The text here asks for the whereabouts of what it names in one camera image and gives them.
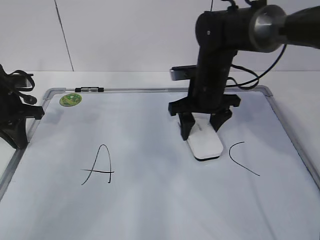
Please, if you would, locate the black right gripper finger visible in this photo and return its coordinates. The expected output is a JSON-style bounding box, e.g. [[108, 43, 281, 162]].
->
[[209, 108, 232, 132], [178, 112, 196, 141]]

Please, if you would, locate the white magnetic whiteboard grey frame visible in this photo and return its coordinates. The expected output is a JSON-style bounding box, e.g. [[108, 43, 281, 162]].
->
[[0, 89, 320, 240]]

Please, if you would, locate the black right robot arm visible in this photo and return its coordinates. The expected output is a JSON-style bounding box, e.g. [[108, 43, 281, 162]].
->
[[168, 0, 320, 140]]

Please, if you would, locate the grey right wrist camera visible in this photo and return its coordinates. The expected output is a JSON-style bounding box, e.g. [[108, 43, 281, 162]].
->
[[169, 65, 197, 81]]

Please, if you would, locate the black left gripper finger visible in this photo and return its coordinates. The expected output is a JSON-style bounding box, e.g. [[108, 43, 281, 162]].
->
[[0, 119, 28, 149]]

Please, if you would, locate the white whiteboard eraser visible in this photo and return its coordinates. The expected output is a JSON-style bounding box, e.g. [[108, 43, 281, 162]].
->
[[186, 113, 224, 162]]

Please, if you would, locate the round green magnet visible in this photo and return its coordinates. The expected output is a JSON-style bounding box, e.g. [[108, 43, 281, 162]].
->
[[59, 93, 82, 107]]

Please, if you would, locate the black silver marker pen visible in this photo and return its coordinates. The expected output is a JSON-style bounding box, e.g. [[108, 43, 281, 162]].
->
[[74, 87, 105, 93]]

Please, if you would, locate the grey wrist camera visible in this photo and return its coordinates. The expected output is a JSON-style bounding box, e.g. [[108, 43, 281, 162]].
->
[[169, 65, 197, 81], [12, 73, 35, 92]]

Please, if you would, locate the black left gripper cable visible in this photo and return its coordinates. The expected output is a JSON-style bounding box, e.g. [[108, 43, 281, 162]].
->
[[4, 69, 38, 105]]

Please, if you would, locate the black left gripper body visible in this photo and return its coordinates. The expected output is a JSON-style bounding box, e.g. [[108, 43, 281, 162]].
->
[[0, 67, 45, 123]]

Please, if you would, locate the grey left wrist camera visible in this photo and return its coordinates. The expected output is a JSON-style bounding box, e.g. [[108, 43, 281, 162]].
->
[[12, 73, 35, 92]]

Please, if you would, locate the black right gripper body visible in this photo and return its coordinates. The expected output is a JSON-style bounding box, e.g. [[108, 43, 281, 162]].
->
[[168, 11, 238, 116]]

